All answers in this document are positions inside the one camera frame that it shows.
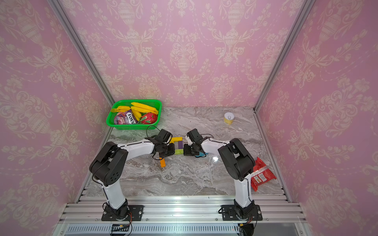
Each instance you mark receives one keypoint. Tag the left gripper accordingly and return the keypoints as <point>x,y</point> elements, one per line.
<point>172,151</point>

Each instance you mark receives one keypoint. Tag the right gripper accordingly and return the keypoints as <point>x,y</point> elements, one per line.
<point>184,151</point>

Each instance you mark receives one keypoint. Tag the teal block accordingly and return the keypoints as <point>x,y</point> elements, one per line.
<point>201,155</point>

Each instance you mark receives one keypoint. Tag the orange block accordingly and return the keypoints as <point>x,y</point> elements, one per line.
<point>162,163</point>

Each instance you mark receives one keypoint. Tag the lime green block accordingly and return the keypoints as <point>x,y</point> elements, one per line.
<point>179,151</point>

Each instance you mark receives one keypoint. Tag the purple block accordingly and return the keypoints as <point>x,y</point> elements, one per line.
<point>179,145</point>

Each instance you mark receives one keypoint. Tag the long yellow block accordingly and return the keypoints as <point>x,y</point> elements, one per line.
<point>177,139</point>

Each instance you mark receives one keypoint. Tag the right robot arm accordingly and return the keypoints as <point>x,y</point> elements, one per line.
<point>239,164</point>

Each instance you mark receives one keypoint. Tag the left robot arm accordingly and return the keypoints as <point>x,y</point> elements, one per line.
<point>107,168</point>

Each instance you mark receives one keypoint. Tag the red dragon fruit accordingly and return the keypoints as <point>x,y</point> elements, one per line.
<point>148,118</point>

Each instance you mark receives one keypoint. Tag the lower yellow banana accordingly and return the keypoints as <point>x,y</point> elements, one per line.
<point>137,114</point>

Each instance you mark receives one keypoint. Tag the green plastic basket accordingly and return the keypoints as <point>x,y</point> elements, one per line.
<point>150,102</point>

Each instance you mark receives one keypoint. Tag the yellow white can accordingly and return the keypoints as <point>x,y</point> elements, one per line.
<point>228,118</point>

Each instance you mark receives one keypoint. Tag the purple snack packet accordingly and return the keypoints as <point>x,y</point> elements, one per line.
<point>125,118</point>

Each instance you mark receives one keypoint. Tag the upper yellow banana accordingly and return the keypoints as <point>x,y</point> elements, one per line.
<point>142,108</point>

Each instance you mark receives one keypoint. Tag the small yellow banana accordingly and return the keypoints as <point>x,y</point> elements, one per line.
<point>120,109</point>

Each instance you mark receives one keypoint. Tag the red snack bag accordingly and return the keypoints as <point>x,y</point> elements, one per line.
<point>261,175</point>

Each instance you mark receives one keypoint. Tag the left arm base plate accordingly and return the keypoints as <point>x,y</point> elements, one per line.
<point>134,214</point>

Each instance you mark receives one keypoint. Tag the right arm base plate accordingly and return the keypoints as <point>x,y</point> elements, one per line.
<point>228,213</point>

